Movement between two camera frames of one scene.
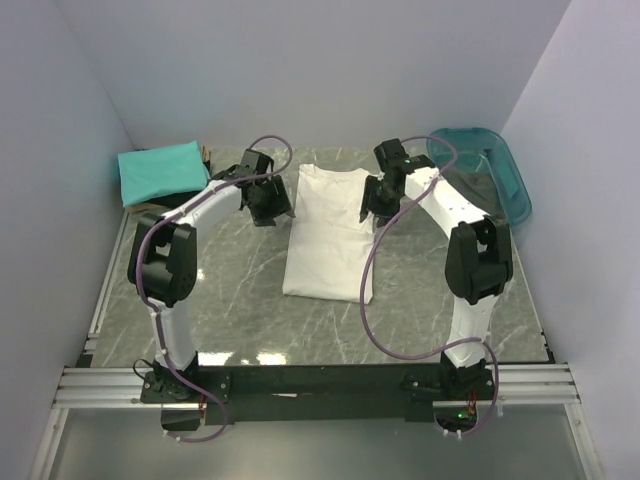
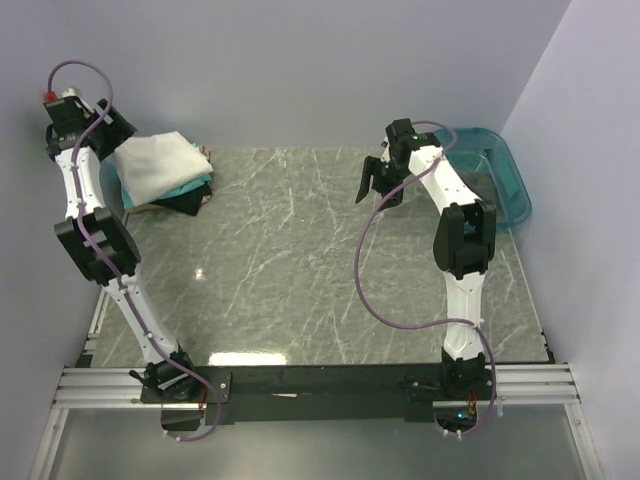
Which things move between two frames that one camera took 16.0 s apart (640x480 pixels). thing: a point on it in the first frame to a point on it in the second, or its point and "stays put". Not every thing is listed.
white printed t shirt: [329, 244] to [148, 166]
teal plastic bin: [486, 169] stays put
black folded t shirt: [176, 200] stays put
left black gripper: [272, 201] to [114, 132]
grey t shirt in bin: [481, 187] stays put
